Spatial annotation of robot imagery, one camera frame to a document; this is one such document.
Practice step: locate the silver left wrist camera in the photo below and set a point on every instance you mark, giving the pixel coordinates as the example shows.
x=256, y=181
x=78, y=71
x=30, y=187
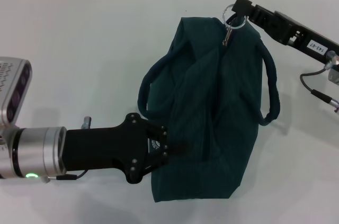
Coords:
x=14, y=89

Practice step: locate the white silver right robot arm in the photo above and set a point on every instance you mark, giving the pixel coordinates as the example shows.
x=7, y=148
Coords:
x=335, y=71

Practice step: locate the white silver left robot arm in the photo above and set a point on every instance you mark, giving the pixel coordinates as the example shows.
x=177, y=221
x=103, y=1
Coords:
x=34, y=152

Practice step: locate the dark teal insulated lunch bag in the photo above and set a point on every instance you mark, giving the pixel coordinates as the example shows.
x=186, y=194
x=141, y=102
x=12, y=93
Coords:
x=212, y=115

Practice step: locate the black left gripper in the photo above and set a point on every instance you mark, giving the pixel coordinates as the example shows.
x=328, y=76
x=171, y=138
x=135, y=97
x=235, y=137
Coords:
x=106, y=150

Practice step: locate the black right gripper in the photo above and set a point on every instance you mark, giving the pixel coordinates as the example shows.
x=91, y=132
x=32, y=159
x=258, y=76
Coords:
x=304, y=38

